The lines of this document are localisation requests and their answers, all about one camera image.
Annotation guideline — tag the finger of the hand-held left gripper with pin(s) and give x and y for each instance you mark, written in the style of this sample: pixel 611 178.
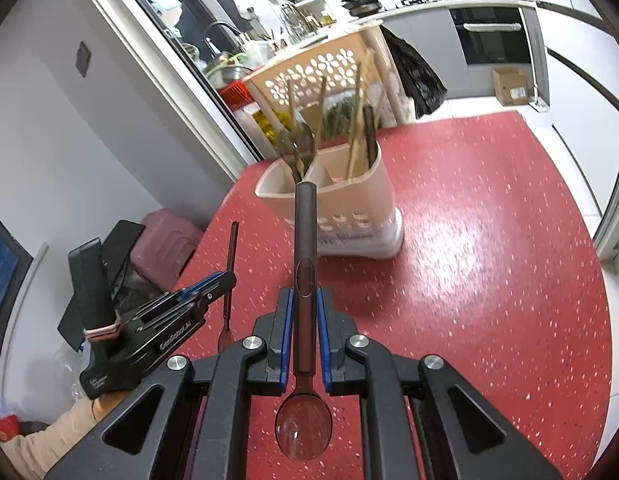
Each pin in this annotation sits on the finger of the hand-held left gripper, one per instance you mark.
pixel 209 282
pixel 199 302

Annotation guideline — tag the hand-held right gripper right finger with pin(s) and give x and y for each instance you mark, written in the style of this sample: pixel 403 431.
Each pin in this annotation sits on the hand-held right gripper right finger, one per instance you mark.
pixel 325 355

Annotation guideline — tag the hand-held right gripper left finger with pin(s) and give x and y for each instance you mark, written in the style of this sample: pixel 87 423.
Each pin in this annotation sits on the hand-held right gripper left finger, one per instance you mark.
pixel 285 345

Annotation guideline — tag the beige plastic utensil holder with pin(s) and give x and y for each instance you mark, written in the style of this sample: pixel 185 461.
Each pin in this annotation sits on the beige plastic utensil holder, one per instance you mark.
pixel 349 210

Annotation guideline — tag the person's left forearm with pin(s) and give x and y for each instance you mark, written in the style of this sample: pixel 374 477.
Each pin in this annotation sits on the person's left forearm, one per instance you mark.
pixel 64 430

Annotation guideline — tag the pink plastic stool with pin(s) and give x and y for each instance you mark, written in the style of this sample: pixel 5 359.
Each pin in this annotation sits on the pink plastic stool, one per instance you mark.
pixel 164 245

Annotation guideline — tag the black flat board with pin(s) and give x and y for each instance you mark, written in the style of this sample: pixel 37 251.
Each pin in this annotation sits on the black flat board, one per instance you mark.
pixel 121 245

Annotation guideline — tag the red packet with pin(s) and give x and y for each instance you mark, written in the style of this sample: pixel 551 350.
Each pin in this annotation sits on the red packet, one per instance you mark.
pixel 3 426

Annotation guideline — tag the window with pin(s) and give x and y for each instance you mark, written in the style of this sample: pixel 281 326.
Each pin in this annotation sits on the window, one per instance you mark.
pixel 4 285

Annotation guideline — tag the yellow package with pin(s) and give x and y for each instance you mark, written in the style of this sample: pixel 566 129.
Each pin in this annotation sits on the yellow package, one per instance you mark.
pixel 269 127

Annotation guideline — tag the red plastic basket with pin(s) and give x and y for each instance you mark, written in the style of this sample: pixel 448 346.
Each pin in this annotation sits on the red plastic basket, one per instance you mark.
pixel 235 96

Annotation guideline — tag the bag of green vegetables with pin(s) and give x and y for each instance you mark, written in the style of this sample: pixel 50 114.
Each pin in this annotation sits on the bag of green vegetables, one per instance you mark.
pixel 337 115

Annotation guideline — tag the beige chair with flower cutouts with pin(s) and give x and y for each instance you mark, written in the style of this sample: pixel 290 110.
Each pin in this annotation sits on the beige chair with flower cutouts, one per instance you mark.
pixel 309 67

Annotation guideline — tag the kitchen faucet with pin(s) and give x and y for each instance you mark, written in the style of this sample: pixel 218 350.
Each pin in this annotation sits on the kitchen faucet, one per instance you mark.
pixel 219 30

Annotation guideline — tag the spice rack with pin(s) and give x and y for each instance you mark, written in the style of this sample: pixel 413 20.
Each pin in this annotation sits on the spice rack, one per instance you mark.
pixel 307 15

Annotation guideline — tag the black trash bag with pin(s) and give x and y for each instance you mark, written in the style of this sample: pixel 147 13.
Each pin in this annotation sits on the black trash bag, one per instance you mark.
pixel 414 75

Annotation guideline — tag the black wok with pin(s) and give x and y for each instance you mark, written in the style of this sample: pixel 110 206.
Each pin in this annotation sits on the black wok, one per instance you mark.
pixel 362 5

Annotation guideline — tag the cardboard box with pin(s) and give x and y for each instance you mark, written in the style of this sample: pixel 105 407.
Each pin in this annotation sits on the cardboard box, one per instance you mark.
pixel 510 86

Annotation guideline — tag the black built-in oven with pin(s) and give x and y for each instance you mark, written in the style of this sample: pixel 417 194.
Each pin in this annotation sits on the black built-in oven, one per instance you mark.
pixel 489 35

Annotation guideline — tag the silver sliding door frame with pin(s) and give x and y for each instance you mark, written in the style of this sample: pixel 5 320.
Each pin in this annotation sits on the silver sliding door frame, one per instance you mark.
pixel 164 65

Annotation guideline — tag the black wall switch panel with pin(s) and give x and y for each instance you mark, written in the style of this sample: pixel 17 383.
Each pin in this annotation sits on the black wall switch panel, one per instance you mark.
pixel 83 59

